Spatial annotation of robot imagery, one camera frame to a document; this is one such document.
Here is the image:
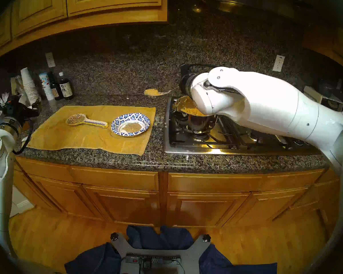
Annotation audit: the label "blue white patterned paper bowl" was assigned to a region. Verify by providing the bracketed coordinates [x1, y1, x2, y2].
[111, 112, 151, 137]

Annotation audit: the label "steel range hood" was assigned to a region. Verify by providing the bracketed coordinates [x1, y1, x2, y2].
[170, 0, 312, 20]

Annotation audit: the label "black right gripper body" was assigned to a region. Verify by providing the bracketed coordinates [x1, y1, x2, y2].
[179, 64, 196, 97]

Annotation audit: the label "dark blue cloth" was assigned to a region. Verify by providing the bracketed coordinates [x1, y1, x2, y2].
[64, 225, 278, 274]

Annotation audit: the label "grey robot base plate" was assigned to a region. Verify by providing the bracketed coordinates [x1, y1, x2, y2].
[110, 232, 211, 274]

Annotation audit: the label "soy sauce bottle white cap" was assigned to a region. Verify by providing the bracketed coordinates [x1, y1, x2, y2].
[58, 72, 74, 100]

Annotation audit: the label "white salt canister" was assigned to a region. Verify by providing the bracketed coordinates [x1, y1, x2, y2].
[39, 72, 55, 101]

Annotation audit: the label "wooden stirrer bundle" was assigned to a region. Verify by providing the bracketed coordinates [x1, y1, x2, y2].
[10, 76, 25, 95]

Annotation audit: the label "yellow cloth towel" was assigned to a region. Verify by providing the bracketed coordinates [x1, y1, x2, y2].
[27, 106, 156, 156]

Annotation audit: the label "wooden upper cabinet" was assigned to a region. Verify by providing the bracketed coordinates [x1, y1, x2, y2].
[0, 0, 167, 64]
[302, 22, 343, 74]

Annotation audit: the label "wooden base cabinets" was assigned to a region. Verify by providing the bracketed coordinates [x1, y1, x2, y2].
[13, 148, 343, 229]

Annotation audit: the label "cooked oatmeal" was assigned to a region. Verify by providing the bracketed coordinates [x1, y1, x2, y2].
[180, 104, 207, 116]

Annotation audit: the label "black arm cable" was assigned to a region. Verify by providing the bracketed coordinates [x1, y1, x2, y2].
[13, 118, 34, 155]
[186, 63, 218, 70]

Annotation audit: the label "stainless steel pot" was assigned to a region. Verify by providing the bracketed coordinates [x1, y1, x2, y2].
[172, 95, 219, 133]

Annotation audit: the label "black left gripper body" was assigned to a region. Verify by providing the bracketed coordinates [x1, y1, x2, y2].
[3, 95, 33, 120]

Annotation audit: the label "stack of white paper cups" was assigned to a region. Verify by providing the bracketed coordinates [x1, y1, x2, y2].
[20, 67, 42, 106]

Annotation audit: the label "scooped oatmeal portion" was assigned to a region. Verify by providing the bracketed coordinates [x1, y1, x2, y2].
[122, 123, 142, 133]

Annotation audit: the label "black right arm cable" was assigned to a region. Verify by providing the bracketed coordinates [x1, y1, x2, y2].
[186, 63, 218, 70]

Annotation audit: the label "black power strip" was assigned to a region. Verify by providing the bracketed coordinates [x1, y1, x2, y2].
[125, 255, 182, 265]

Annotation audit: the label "black handled serving spoon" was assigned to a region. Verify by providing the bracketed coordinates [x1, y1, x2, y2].
[144, 86, 179, 97]

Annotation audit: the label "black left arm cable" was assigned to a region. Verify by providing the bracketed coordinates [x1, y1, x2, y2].
[13, 118, 34, 155]

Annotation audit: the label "small dark glass bottle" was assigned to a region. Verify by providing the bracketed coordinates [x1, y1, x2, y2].
[48, 71, 63, 101]

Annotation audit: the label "colourful ceramic spoon rest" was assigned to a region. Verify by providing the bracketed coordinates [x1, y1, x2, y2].
[66, 114, 109, 129]

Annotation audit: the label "stainless gas cooktop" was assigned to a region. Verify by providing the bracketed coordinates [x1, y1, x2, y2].
[163, 96, 330, 155]

